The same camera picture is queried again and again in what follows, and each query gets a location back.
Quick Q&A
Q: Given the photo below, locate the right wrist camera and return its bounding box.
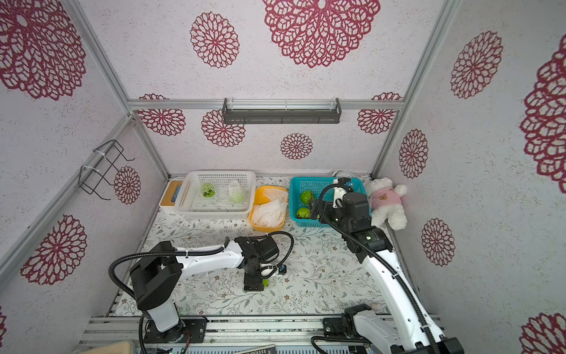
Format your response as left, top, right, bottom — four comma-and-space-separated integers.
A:
333, 177, 353, 209

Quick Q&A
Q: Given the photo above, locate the black wire wall rack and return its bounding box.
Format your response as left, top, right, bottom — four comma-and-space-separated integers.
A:
78, 139, 135, 201

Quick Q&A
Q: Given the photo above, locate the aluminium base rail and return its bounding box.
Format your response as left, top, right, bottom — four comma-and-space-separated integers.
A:
79, 313, 443, 354

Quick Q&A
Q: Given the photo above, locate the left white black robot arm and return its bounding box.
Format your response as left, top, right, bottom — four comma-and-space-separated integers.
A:
108, 231, 295, 348

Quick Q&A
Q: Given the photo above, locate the teal plastic basket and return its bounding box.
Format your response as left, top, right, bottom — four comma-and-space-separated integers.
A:
290, 177, 366, 227

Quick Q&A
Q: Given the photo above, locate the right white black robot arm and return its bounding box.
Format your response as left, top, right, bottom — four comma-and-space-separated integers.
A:
309, 178, 464, 353

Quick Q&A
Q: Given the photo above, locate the white teddy bear pink shirt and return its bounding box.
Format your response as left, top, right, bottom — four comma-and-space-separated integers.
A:
365, 177, 408, 231

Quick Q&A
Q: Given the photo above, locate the white plastic basket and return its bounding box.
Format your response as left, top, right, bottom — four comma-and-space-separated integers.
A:
174, 171, 256, 219

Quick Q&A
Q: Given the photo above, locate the white box wooden lid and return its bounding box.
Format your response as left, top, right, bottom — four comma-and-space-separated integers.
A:
159, 179, 183, 215

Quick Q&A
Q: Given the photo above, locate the floral table mat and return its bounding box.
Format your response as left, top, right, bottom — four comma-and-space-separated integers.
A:
142, 211, 389, 316

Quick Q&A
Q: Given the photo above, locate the pile of white foam nets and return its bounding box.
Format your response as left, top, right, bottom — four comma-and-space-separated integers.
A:
251, 189, 289, 229

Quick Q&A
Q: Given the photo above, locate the yellow plastic tray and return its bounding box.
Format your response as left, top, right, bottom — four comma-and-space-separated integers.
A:
247, 184, 289, 234

